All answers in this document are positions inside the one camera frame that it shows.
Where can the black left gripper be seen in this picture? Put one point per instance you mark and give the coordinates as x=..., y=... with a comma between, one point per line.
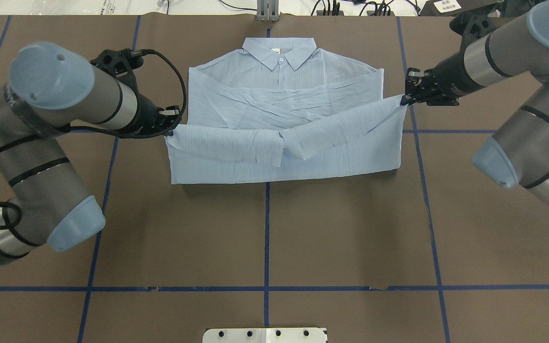
x=146, y=112

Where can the grey aluminium frame post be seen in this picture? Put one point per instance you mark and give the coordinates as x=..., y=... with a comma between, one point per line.
x=267, y=11

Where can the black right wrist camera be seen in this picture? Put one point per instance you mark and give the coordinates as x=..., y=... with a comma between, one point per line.
x=471, y=27

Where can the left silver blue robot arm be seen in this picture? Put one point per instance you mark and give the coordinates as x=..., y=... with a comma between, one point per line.
x=51, y=92

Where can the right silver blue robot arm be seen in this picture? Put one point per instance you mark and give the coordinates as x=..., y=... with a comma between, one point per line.
x=517, y=154

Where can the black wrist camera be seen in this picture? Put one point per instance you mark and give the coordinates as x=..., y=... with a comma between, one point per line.
x=119, y=64
x=471, y=27

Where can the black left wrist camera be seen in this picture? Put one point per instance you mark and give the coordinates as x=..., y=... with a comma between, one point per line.
x=119, y=64

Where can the light blue button-up shirt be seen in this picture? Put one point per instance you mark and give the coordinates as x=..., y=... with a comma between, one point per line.
x=283, y=109

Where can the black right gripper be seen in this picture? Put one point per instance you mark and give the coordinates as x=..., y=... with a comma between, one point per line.
x=447, y=71

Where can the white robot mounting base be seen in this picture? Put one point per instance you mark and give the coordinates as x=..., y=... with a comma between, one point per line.
x=266, y=335

